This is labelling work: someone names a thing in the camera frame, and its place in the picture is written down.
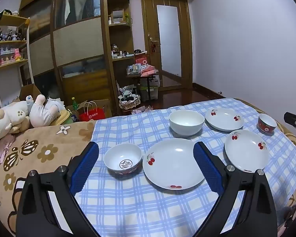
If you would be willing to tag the wooden door with glass panel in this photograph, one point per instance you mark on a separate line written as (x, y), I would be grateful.
(153, 17)

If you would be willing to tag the small side table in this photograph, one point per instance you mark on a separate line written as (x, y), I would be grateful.
(150, 79)

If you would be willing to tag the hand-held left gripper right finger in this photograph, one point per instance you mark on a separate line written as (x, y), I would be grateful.
(208, 167)

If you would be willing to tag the pink and white plush doll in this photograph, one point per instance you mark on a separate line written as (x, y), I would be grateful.
(42, 113)

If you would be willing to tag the red box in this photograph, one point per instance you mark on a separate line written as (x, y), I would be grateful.
(140, 60)

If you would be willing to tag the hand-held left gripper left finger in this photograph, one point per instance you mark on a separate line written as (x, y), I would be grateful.
(85, 167)

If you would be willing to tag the wooden wardrobe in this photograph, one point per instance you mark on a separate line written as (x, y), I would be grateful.
(76, 42)

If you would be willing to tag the white frame display shelf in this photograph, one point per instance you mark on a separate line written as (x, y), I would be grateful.
(9, 19)

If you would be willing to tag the yellow green plush toy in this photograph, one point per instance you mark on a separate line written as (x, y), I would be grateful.
(64, 118)

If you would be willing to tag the white cherry print plate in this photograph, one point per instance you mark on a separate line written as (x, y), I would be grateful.
(172, 163)
(224, 121)
(246, 150)

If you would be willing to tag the open cardboard box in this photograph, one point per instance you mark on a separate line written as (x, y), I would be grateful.
(29, 90)

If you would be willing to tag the row of small figurines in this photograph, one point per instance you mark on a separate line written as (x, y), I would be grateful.
(7, 35)

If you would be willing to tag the plush toys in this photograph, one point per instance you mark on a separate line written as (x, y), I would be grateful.
(5, 118)

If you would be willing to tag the large white bowl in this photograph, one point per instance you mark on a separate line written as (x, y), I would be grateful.
(186, 126)

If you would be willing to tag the blue plaid cloth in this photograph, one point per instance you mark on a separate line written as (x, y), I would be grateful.
(128, 133)

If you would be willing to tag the small bowl with round print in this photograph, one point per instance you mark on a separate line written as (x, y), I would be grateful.
(113, 158)

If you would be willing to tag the pink packets on table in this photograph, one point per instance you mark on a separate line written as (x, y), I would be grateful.
(149, 70)

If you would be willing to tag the pink packets on floor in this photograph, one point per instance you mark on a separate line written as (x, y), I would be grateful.
(143, 109)

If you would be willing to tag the small red patterned bowl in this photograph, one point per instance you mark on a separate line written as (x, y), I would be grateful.
(265, 128)

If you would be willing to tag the wicker basket with plush toys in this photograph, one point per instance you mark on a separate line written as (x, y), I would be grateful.
(129, 105)

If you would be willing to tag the clear plastic storage box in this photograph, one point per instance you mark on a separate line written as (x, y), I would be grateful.
(153, 91)

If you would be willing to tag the green bottle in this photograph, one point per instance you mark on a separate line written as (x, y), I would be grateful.
(74, 105)

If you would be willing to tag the red paper bag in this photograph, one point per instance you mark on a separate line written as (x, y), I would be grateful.
(92, 116)

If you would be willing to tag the wooden corner shelf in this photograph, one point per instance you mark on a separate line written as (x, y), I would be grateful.
(118, 27)

